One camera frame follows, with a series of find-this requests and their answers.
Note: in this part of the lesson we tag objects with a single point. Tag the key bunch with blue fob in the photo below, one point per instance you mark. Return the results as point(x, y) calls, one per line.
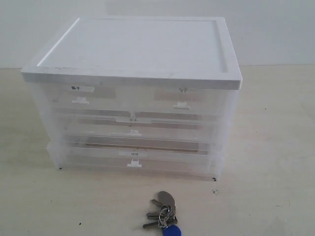
point(165, 217)

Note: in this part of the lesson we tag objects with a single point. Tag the clear bottom drawer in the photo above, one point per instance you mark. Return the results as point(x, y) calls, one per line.
point(149, 163)

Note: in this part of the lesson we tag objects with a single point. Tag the white plastic drawer cabinet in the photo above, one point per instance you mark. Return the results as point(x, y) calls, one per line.
point(137, 53)

